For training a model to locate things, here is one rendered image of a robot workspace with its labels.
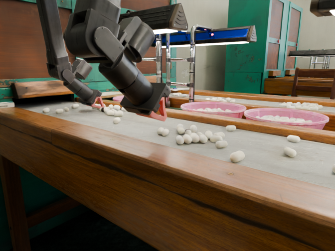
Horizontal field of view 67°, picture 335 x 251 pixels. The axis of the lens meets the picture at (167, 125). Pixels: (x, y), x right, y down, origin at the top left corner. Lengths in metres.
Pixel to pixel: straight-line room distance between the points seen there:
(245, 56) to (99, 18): 3.24
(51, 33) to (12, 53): 0.40
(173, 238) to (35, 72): 1.09
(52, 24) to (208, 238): 0.82
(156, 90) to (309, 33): 5.39
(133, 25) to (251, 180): 0.34
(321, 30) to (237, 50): 2.45
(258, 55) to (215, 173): 3.16
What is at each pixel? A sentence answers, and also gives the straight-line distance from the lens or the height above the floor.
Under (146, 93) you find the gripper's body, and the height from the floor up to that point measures 0.88.
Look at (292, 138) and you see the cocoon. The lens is 0.73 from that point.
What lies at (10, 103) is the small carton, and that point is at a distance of 1.24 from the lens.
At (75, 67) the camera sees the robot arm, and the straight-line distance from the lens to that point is 1.07.
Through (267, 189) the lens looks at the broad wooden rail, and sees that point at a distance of 0.40.
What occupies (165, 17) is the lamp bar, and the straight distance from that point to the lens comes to 0.82.
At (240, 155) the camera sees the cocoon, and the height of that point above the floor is 0.76.
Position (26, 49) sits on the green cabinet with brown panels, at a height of 1.01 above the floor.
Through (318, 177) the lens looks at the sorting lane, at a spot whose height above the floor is 0.74.
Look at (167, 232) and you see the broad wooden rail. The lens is 0.51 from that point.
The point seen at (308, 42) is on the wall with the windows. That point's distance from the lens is 5.82.
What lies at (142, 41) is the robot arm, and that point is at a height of 0.98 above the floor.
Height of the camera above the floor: 0.94
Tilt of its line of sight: 13 degrees down
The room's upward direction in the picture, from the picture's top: straight up
